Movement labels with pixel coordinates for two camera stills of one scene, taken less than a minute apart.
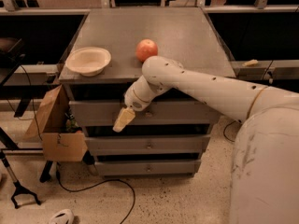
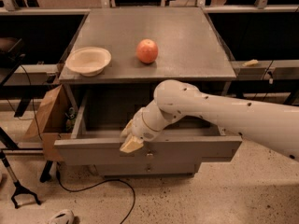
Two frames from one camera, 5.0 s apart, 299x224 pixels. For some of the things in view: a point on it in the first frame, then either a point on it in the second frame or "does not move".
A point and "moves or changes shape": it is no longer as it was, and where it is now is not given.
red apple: [145, 49] does not move
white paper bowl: [89, 61] does not move
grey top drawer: [163, 112] moves or changes shape
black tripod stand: [18, 188] does not move
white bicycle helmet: [63, 217] does not move
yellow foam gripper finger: [125, 117] to [131, 145]
